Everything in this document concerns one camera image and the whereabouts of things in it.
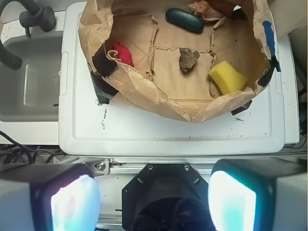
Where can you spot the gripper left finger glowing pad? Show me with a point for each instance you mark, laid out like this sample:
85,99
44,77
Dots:
42,197

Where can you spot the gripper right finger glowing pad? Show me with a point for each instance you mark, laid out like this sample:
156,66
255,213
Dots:
259,194

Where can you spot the yellow green sponge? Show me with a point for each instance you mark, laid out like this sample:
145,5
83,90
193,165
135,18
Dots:
226,78

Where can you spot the white plastic tray lid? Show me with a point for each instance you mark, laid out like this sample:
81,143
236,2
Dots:
87,127

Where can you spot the grey sink basin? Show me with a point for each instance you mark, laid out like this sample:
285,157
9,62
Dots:
31,93

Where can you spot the brown paper bag tray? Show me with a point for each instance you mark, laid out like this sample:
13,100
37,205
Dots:
155,83

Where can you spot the grey brown rock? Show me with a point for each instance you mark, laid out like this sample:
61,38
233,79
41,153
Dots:
188,59

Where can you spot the red crumpled cloth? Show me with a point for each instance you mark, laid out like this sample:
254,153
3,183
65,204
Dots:
121,53

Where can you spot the blue tape strip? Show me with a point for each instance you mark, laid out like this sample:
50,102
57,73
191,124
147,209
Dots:
269,33

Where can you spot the dark green oval case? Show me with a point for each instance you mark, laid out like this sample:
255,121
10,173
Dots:
184,19

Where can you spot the orange seashell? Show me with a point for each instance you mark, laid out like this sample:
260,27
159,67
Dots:
201,7

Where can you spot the aluminium frame rail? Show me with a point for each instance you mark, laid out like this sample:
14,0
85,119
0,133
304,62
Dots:
132,165

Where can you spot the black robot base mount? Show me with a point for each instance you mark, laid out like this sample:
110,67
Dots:
166,197

